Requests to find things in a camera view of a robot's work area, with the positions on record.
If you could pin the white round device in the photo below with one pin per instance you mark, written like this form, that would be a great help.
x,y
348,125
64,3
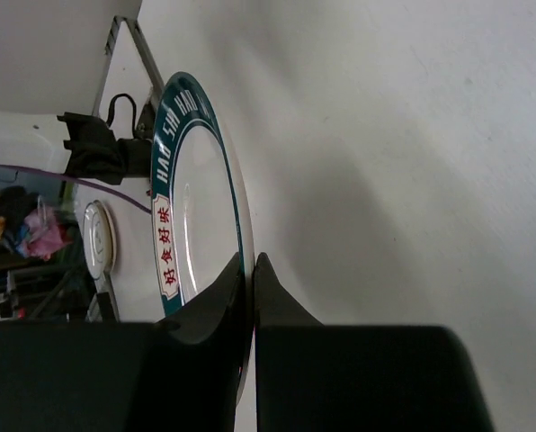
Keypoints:
x,y
99,240

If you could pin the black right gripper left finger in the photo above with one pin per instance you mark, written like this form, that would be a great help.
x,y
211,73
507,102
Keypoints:
x,y
178,374

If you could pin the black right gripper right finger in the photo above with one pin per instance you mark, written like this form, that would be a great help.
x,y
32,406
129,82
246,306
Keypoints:
x,y
315,377

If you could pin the white plate green rim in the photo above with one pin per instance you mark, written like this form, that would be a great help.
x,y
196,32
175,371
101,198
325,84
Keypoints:
x,y
199,208

